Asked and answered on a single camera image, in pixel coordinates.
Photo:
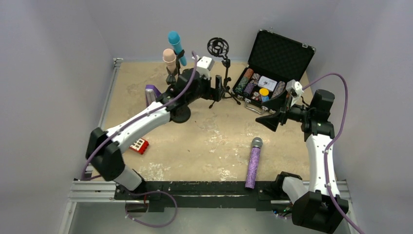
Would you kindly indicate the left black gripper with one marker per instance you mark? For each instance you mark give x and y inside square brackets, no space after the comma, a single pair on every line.
[211,90]

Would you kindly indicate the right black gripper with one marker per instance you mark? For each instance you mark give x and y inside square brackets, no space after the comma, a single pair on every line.
[283,113]

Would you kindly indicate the black round-base mic stand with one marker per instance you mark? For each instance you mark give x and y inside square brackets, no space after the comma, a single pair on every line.
[179,55]

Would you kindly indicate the pink microphone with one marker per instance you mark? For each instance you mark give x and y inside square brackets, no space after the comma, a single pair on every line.
[169,58]

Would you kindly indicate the blue microphone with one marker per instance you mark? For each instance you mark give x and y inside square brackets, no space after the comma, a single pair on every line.
[174,40]

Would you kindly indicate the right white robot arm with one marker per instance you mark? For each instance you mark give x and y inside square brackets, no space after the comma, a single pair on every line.
[319,205]

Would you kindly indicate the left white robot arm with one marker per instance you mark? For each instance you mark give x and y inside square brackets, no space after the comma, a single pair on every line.
[106,147]

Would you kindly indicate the black poker chip case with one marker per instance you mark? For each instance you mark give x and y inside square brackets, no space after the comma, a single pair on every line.
[275,57]

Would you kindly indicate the purple glitter microphone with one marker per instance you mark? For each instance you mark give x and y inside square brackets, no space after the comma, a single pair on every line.
[256,146]

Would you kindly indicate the purple metronome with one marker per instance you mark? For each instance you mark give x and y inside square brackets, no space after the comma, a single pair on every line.
[151,94]

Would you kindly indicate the red toy block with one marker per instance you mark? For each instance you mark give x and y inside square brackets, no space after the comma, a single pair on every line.
[140,146]

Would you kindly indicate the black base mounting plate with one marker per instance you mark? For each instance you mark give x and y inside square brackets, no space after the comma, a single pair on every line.
[206,194]

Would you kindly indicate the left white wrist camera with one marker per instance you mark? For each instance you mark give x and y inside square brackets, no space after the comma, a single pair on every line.
[204,66]

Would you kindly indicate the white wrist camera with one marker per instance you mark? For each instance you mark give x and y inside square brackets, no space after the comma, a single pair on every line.
[204,66]
[294,92]

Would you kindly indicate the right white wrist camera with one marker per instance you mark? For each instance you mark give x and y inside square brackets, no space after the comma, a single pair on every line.
[294,92]

